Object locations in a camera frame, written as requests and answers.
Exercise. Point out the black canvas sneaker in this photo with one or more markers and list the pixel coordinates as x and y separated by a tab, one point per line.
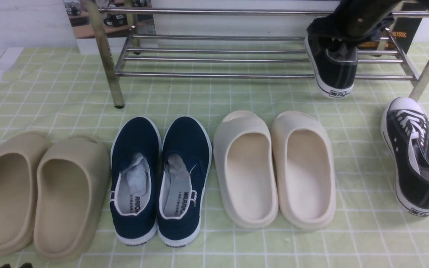
405	131
334	59

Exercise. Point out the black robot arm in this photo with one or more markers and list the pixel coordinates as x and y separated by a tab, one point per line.
354	20

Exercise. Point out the navy slip-on shoe right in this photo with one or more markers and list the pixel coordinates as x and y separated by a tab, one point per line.
185	164

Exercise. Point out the navy slip-on shoe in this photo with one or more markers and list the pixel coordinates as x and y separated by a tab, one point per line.
134	161
185	164

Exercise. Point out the navy slip-on shoe left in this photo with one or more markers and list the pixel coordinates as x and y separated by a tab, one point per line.
134	161

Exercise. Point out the metal shoe rack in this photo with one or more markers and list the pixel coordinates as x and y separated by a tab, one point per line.
115	70

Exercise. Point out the cream slipper left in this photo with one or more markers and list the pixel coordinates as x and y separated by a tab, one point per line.
242	150

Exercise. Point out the cream slipper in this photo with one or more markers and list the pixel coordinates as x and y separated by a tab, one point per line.
305	173
242	150

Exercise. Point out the cream slipper right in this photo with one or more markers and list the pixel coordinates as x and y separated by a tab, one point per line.
305	173

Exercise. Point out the robot photo poster board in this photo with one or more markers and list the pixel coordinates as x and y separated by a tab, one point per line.
116	25

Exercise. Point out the tan slipper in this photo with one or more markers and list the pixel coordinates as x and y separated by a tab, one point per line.
72	181
19	160

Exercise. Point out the green checkered tablecloth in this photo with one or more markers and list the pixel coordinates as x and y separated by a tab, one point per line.
62	92

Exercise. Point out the tan slipper far left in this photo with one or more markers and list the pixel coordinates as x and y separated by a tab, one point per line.
19	160

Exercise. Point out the black image processing book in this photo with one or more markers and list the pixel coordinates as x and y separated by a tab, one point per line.
404	30

